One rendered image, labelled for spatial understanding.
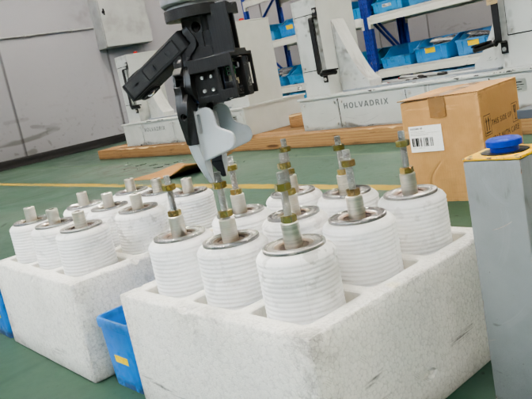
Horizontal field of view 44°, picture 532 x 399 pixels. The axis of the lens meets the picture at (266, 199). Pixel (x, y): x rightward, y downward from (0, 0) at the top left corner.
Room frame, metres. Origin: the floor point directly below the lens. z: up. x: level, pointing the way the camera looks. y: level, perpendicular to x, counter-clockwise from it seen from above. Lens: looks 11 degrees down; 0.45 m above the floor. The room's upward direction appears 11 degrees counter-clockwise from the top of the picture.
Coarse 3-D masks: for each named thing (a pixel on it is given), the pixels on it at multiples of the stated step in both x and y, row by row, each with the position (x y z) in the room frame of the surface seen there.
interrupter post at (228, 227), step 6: (222, 222) 0.82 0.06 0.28; (228, 222) 0.82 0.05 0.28; (234, 222) 0.83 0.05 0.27; (222, 228) 0.82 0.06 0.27; (228, 228) 0.82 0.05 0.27; (234, 228) 0.83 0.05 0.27; (222, 234) 0.83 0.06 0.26; (228, 234) 0.82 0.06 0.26; (234, 234) 0.82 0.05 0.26; (222, 240) 0.83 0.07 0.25; (228, 240) 0.82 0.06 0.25; (234, 240) 0.82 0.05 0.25
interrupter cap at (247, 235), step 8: (240, 232) 0.85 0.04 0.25; (248, 232) 0.85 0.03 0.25; (256, 232) 0.83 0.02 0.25; (208, 240) 0.85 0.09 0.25; (216, 240) 0.84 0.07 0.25; (240, 240) 0.81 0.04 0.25; (248, 240) 0.80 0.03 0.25; (208, 248) 0.81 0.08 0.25; (216, 248) 0.80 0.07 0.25; (224, 248) 0.80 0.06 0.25
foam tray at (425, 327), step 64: (448, 256) 0.81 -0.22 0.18; (128, 320) 0.92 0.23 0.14; (192, 320) 0.79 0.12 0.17; (256, 320) 0.72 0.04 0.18; (320, 320) 0.68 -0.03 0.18; (384, 320) 0.72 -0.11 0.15; (448, 320) 0.80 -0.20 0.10; (192, 384) 0.82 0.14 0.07; (256, 384) 0.71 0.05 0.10; (320, 384) 0.64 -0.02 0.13; (384, 384) 0.70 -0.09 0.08; (448, 384) 0.78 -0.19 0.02
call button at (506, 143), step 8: (496, 136) 0.76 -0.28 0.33; (504, 136) 0.74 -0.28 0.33; (512, 136) 0.73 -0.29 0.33; (520, 136) 0.73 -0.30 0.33; (488, 144) 0.73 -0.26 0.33; (496, 144) 0.72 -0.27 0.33; (504, 144) 0.72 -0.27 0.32; (512, 144) 0.72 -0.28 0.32; (496, 152) 0.73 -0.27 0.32; (504, 152) 0.72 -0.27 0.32
